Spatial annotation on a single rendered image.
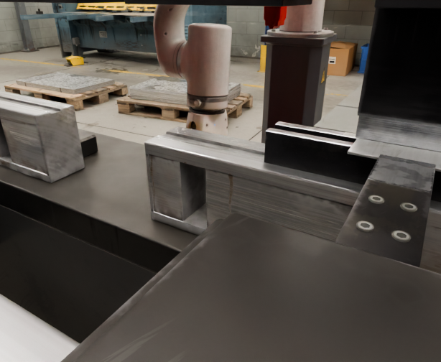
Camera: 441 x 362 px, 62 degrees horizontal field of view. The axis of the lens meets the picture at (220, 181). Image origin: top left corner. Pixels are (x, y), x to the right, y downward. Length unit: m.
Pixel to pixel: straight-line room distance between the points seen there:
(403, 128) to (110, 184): 0.36
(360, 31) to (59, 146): 6.59
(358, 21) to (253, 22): 1.87
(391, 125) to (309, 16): 0.83
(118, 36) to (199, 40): 6.60
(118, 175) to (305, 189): 0.31
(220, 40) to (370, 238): 0.59
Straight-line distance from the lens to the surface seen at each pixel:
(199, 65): 0.73
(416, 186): 0.24
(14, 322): 0.18
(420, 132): 0.31
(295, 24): 1.11
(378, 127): 0.31
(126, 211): 0.45
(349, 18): 6.97
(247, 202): 0.34
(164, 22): 0.77
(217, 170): 0.34
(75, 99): 4.22
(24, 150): 0.57
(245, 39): 7.52
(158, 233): 0.40
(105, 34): 7.51
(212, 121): 0.75
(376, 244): 0.18
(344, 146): 0.30
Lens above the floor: 1.10
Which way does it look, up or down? 27 degrees down
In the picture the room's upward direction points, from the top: straight up
